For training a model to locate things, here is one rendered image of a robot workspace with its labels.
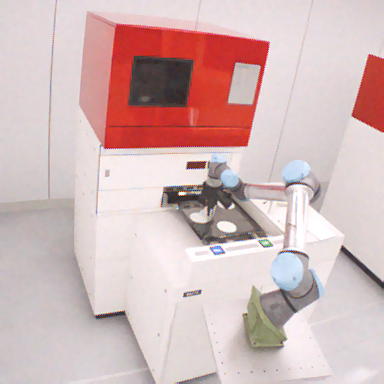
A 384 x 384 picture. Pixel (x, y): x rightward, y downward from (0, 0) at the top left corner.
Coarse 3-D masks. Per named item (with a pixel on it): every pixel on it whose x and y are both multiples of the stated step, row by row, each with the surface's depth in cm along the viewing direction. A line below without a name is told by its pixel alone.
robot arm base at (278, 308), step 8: (264, 296) 149; (272, 296) 148; (280, 296) 146; (264, 304) 146; (272, 304) 145; (280, 304) 145; (288, 304) 144; (272, 312) 144; (280, 312) 144; (288, 312) 145; (296, 312) 146; (272, 320) 144; (280, 320) 144; (288, 320) 147
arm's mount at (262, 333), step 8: (256, 288) 157; (256, 296) 151; (248, 304) 160; (256, 304) 150; (248, 312) 158; (256, 312) 149; (264, 312) 144; (248, 320) 157; (256, 320) 148; (264, 320) 141; (248, 328) 156; (256, 328) 148; (264, 328) 144; (272, 328) 144; (280, 328) 150; (256, 336) 147; (264, 336) 147; (272, 336) 147; (280, 336) 147; (256, 344) 149; (264, 344) 149; (272, 344) 149; (280, 344) 150
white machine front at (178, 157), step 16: (112, 160) 199; (128, 160) 203; (144, 160) 207; (160, 160) 211; (176, 160) 215; (192, 160) 219; (208, 160) 223; (112, 176) 204; (128, 176) 208; (144, 176) 212; (160, 176) 216; (176, 176) 220; (192, 176) 224; (112, 192) 208; (128, 192) 212; (144, 192) 217; (160, 192) 221; (96, 208) 211; (112, 208) 213; (128, 208) 217; (144, 208) 222; (160, 208) 226; (176, 208) 231
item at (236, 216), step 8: (192, 200) 227; (232, 200) 235; (184, 208) 218; (192, 208) 220; (200, 208) 221; (216, 208) 224; (224, 208) 225; (232, 208) 227; (216, 216) 216; (224, 216) 218; (232, 216) 219; (240, 216) 221; (192, 224) 205; (200, 224) 207; (208, 224) 208; (216, 224) 209; (240, 224) 213; (248, 224) 214; (200, 232) 200; (208, 232) 201; (216, 232) 202; (224, 232) 203; (232, 232) 205; (240, 232) 206
